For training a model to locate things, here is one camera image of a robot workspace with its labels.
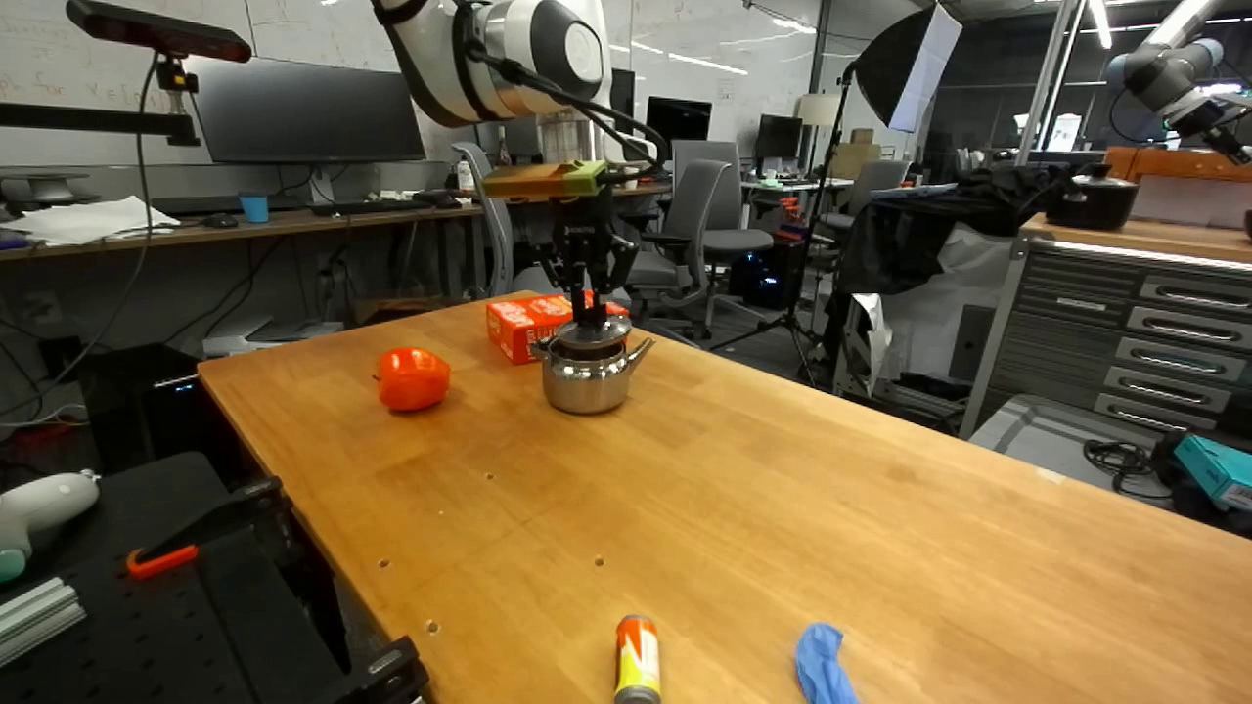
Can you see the blue cloth piece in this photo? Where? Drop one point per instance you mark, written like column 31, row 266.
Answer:
column 824, row 666

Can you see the aluminium extrusion bar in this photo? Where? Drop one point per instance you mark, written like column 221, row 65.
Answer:
column 36, row 618

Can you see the black softbox light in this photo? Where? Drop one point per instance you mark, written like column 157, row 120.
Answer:
column 905, row 60

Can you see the teal box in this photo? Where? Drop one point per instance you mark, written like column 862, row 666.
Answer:
column 1218, row 472

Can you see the white paper pile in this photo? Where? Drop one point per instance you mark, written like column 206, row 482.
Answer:
column 86, row 221

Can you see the white handheld tool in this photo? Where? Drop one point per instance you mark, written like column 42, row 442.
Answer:
column 42, row 505

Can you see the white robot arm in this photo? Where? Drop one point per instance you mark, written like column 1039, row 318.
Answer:
column 496, row 53

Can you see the orange box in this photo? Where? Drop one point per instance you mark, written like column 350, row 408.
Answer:
column 522, row 326

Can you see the black camera on boom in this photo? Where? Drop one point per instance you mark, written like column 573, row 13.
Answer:
column 157, row 27

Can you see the red tomato toy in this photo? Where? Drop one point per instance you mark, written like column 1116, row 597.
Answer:
column 412, row 380

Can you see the grey background robot arm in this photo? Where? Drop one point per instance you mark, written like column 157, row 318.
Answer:
column 1169, row 74

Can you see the large dark monitor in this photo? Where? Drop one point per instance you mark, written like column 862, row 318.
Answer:
column 307, row 113

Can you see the grey drawer cabinet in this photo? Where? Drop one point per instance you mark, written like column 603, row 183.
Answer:
column 1122, row 337

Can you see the black cooking pot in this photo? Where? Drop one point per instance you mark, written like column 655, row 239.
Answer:
column 1088, row 199

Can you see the blue cup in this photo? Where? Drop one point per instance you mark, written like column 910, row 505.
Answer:
column 255, row 208

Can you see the steel kettle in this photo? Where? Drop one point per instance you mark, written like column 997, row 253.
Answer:
column 588, row 380

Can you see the white bottle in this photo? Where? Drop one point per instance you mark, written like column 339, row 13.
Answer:
column 462, row 174

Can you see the black cloth heap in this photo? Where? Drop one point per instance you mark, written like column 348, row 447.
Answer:
column 912, row 221

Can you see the orange yellow tube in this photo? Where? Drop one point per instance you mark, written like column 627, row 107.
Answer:
column 635, row 663

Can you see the small black monitor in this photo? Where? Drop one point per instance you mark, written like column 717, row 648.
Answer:
column 680, row 120

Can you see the black box under desk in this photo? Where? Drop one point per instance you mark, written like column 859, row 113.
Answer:
column 131, row 402

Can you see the grey office chair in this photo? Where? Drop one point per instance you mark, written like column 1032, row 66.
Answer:
column 708, row 217

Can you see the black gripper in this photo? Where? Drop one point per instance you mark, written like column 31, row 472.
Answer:
column 588, row 239

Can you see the black perforated side table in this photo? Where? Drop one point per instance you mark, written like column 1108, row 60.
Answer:
column 172, row 625

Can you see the wooden wall desk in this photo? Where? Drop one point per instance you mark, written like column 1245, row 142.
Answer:
column 262, row 226

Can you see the round steel kettle lid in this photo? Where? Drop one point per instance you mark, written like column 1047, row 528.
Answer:
column 592, row 337

